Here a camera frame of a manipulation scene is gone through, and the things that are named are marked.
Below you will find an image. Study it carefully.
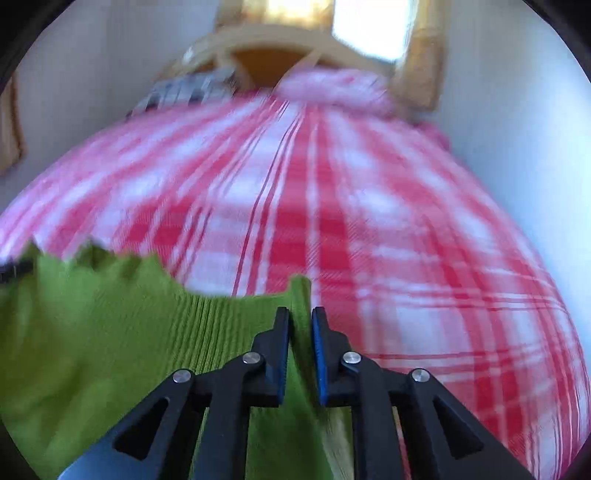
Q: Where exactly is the red white plaid bedsheet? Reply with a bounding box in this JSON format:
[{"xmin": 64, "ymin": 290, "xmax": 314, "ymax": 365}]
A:
[{"xmin": 1, "ymin": 94, "xmax": 590, "ymax": 479}]

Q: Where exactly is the yellow right curtain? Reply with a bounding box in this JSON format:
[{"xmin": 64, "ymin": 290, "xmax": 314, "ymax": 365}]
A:
[{"xmin": 391, "ymin": 0, "xmax": 450, "ymax": 112}]

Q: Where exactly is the back window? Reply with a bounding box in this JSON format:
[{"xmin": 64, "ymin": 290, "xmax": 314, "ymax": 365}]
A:
[{"xmin": 332, "ymin": 0, "xmax": 417, "ymax": 63}]

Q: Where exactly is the yellow curtain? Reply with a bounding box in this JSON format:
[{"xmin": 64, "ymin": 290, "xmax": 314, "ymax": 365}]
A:
[
  {"xmin": 391, "ymin": 0, "xmax": 450, "ymax": 112},
  {"xmin": 0, "ymin": 74, "xmax": 26, "ymax": 175},
  {"xmin": 215, "ymin": 0, "xmax": 335, "ymax": 31}
]

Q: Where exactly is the pink pillow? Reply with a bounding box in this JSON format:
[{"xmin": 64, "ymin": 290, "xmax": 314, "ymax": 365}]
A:
[{"xmin": 274, "ymin": 67, "xmax": 396, "ymax": 117}]

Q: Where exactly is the green orange white striped sweater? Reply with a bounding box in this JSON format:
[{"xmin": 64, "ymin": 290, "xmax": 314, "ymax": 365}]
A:
[{"xmin": 1, "ymin": 244, "xmax": 353, "ymax": 479}]

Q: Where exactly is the cream wooden headboard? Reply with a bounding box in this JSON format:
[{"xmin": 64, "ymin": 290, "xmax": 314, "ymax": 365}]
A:
[{"xmin": 157, "ymin": 24, "xmax": 392, "ymax": 90}]

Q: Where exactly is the yellow left curtain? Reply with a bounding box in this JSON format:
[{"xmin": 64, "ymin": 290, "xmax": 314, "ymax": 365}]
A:
[{"xmin": 0, "ymin": 74, "xmax": 26, "ymax": 175}]

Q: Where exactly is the yellow middle curtain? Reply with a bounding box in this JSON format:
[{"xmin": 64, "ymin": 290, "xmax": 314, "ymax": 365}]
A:
[{"xmin": 215, "ymin": 0, "xmax": 335, "ymax": 31}]

